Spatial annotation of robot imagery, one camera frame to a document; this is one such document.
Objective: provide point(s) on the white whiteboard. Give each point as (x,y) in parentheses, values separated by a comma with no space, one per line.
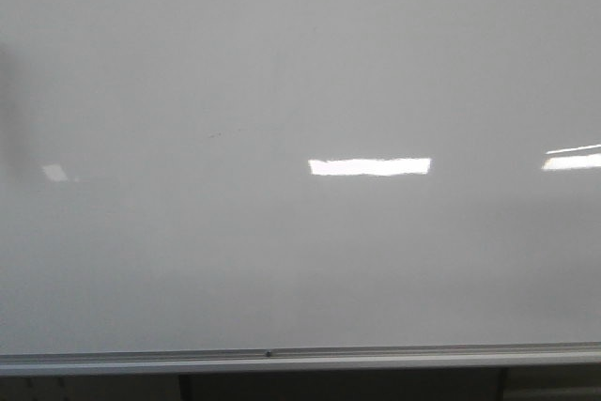
(239,174)

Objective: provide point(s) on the aluminium whiteboard tray rail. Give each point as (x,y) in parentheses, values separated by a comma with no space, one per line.
(295,359)

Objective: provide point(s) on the dark cabinet under whiteboard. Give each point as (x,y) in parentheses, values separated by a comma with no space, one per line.
(557,382)

